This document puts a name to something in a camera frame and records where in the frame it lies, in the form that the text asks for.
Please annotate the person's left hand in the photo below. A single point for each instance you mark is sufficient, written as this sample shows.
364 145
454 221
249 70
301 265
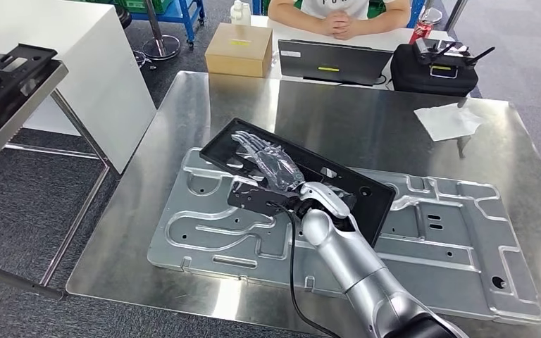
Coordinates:
349 25

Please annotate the chrome stanchion post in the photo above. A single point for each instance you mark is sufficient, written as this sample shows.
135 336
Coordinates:
455 14

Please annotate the person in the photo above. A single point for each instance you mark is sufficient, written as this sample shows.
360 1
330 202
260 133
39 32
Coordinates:
345 5

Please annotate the chrome base stanchion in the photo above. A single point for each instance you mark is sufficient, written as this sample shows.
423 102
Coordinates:
161 46

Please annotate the dark grey laptop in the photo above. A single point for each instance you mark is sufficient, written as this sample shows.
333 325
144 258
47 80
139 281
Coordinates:
331 65

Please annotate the person's left forearm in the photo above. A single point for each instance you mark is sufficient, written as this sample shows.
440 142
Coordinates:
382 23

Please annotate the blue wheeled cart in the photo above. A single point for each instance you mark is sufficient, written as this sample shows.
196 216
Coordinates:
189 11

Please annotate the black plastic frame part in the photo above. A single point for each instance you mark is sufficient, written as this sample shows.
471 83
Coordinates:
0 88
382 214

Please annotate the grey stamped metal plate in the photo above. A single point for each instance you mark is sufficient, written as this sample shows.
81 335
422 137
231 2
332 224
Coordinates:
438 261

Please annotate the stainless steel workbench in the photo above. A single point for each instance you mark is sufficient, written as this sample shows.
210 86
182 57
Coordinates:
158 140

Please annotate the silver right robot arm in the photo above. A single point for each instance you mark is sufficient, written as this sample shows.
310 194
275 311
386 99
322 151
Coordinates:
345 261

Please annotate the white cabinet block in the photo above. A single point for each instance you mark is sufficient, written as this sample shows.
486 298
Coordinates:
88 70

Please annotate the black remote controller with antennas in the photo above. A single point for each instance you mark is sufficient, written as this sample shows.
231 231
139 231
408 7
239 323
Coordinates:
438 51

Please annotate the black carrying case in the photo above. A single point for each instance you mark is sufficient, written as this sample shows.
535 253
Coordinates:
429 84

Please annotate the person's right hand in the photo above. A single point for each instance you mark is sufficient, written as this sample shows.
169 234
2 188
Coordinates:
330 25

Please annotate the brown cardboard box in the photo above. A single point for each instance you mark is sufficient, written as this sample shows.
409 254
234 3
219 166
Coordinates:
238 56

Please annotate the stainless steel side table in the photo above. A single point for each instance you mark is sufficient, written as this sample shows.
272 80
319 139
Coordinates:
28 112

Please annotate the red cola can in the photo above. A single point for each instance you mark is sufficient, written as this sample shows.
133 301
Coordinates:
420 33

